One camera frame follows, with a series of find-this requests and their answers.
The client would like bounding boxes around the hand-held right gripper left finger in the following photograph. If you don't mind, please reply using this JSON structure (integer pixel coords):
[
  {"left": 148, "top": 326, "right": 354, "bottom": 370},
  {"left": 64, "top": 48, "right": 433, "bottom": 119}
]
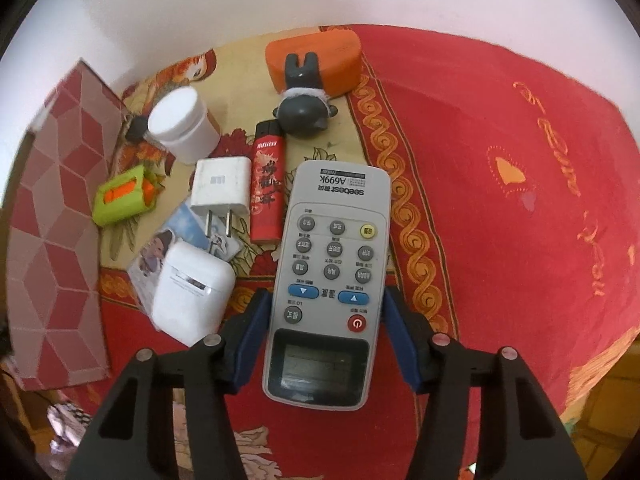
[{"left": 65, "top": 287, "right": 273, "bottom": 480}]

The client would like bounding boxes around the white plug charger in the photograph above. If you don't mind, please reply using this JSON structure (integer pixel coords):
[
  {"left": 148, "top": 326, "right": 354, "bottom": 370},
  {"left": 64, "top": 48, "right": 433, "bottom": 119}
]
[{"left": 189, "top": 157, "right": 252, "bottom": 241}]

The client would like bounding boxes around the red lighter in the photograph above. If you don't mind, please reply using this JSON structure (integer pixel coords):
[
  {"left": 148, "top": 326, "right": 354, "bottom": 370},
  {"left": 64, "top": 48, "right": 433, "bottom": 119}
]
[{"left": 248, "top": 121, "right": 287, "bottom": 246}]

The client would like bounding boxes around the black plastic device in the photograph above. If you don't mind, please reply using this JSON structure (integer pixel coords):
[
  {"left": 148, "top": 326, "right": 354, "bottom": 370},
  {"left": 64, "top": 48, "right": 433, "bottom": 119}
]
[{"left": 125, "top": 115, "right": 149, "bottom": 142}]

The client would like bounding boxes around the green orange utility cutter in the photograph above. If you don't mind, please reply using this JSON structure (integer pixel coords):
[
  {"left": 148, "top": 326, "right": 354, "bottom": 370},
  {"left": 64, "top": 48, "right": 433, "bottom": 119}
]
[{"left": 91, "top": 165, "right": 163, "bottom": 227}]

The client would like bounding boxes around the orange rounded case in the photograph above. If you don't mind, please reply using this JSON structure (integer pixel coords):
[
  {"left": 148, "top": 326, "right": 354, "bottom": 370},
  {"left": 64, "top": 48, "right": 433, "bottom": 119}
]
[{"left": 264, "top": 25, "right": 362, "bottom": 98}]

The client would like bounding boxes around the cartoon printed card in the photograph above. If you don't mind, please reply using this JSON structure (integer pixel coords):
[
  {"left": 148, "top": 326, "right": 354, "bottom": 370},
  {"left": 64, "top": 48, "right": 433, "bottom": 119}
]
[{"left": 126, "top": 199, "right": 242, "bottom": 333}]

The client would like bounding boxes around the grey animal figurine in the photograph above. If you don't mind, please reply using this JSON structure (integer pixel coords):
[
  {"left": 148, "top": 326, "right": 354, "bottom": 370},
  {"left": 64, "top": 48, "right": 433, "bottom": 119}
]
[{"left": 271, "top": 51, "right": 339, "bottom": 138}]

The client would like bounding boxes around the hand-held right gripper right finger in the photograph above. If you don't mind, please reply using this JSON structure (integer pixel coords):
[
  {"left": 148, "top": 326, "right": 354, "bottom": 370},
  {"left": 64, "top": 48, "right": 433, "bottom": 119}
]
[{"left": 381, "top": 287, "right": 588, "bottom": 480}]

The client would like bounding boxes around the grey white remote control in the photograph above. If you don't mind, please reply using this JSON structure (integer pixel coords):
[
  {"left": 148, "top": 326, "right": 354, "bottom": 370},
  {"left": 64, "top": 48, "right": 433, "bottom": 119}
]
[{"left": 261, "top": 161, "right": 392, "bottom": 407}]

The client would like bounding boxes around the red printed blanket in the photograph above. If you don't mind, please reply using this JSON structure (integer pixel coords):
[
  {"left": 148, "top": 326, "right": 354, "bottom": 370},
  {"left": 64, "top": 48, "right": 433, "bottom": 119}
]
[{"left": 95, "top": 24, "right": 640, "bottom": 480}]

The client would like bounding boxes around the pink patterned cardboard box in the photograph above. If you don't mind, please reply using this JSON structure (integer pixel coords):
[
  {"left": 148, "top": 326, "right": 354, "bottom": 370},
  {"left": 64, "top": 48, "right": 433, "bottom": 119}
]
[{"left": 0, "top": 58, "right": 132, "bottom": 392}]

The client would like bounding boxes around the white round jar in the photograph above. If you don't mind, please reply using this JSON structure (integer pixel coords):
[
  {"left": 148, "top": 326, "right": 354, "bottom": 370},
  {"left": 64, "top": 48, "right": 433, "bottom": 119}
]
[{"left": 147, "top": 86, "right": 222, "bottom": 166}]

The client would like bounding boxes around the black white patterned cloth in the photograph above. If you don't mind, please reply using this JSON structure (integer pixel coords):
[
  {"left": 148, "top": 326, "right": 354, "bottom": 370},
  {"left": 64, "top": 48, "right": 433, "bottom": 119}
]
[{"left": 47, "top": 400, "right": 96, "bottom": 453}]

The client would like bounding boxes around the white earbud case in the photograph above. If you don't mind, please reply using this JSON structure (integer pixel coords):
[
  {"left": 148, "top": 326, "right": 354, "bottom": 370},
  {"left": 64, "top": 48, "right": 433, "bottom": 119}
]
[{"left": 151, "top": 241, "right": 236, "bottom": 348}]

